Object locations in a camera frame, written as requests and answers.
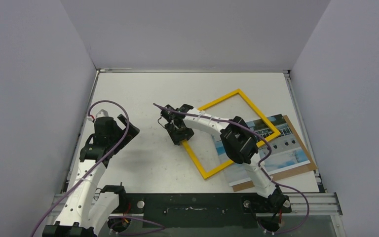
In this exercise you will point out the yellow picture frame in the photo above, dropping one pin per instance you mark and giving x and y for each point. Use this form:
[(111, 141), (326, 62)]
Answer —
[(275, 132)]

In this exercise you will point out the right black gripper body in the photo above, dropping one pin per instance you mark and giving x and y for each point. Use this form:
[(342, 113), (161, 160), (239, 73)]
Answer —
[(179, 131)]

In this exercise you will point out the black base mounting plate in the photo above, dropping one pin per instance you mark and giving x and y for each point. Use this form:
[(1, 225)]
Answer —
[(202, 210)]

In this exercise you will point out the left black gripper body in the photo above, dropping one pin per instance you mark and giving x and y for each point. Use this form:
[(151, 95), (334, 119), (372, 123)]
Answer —
[(117, 138)]

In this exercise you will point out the sky and building photo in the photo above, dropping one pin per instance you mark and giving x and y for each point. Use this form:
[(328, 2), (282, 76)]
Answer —
[(284, 153)]

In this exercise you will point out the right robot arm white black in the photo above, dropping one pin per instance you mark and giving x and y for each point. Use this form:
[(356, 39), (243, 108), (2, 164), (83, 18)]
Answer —
[(238, 141)]

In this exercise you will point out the brown cardboard backing board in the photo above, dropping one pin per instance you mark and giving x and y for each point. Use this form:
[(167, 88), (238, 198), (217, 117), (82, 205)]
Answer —
[(304, 157)]

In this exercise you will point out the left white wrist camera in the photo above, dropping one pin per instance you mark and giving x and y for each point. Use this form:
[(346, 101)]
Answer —
[(100, 114)]

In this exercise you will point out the aluminium table rail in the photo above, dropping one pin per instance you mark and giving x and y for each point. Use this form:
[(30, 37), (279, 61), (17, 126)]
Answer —
[(319, 203)]

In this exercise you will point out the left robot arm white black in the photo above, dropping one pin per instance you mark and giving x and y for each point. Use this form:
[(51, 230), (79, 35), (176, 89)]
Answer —
[(79, 217)]

